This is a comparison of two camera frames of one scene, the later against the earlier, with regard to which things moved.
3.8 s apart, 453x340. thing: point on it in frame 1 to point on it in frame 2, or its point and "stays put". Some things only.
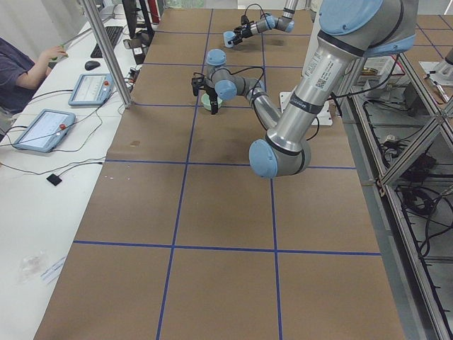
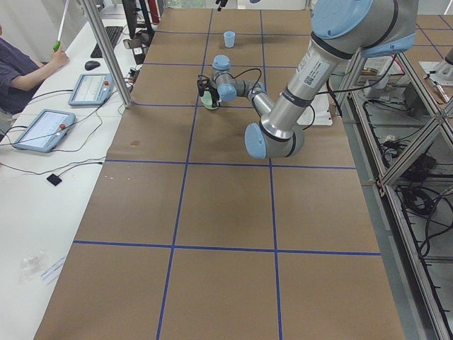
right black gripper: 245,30 to 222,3
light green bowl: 207,102 stays put
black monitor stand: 138,37 stays put
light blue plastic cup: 228,36 stays put
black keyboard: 113,33 stays put
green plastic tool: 55,59 to 58,42
